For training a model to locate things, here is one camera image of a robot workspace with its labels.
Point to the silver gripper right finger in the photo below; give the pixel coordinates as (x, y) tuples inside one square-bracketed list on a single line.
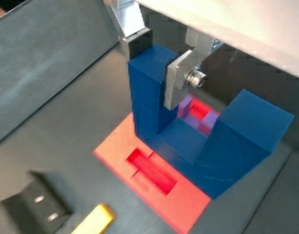
[(183, 73)]

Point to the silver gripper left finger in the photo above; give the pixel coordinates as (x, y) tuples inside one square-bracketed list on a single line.
[(134, 36)]

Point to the blue U-shaped block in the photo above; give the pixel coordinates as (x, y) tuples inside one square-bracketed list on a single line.
[(212, 160)]

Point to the red base board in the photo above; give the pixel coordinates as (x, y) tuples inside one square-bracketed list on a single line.
[(165, 190)]

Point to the black fixture block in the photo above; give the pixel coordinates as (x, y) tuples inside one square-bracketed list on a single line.
[(36, 210)]

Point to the purple U-shaped block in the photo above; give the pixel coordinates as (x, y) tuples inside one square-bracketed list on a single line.
[(196, 114)]

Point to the yellow long bar block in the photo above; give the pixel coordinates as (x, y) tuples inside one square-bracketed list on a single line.
[(96, 222)]

